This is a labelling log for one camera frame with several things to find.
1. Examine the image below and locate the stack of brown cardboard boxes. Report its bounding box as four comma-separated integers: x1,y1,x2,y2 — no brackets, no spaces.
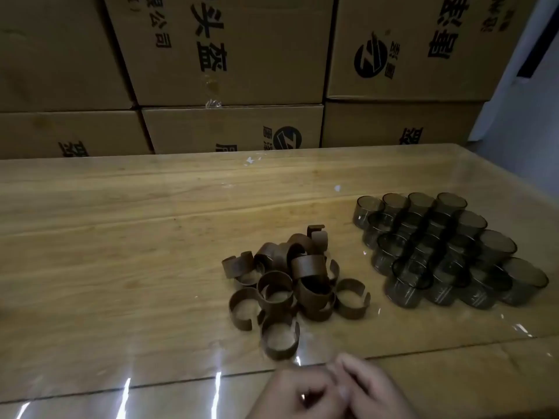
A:
0,0,542,160

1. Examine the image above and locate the person's right hand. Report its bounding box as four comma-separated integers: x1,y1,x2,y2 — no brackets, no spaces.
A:
327,353,420,419

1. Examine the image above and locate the person's left hand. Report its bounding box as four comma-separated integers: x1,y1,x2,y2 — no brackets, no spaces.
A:
246,364,346,419

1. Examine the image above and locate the cluster of smoky glass cups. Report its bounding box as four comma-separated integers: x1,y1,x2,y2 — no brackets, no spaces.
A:
352,191,550,310

